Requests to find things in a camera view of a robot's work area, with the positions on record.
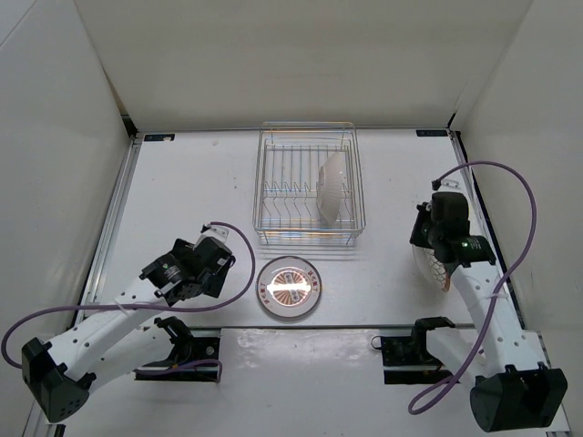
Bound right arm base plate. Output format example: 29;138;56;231
370;335;452;385

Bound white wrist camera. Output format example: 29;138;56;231
431;178;460;191
196;223;230;244

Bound left blue table label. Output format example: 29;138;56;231
143;134;175;142

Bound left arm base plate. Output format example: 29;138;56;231
134;331;221;383

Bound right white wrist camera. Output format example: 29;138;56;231
431;178;460;191

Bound right blue table label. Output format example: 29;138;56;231
415;129;448;137

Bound white ribbed plate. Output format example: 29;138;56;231
316;152;344;227

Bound metal wire dish rack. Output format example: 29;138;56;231
252;121;366;246

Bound plain white plate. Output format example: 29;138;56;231
412;245;450;292

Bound orange patterned round plate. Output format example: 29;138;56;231
255;256;323;320

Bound blue table label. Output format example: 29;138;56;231
415;129;448;137
143;134;175;142

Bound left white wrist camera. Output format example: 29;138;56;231
196;223;230;244

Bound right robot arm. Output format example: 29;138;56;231
409;191;568;432

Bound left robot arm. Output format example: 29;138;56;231
22;227;234;423

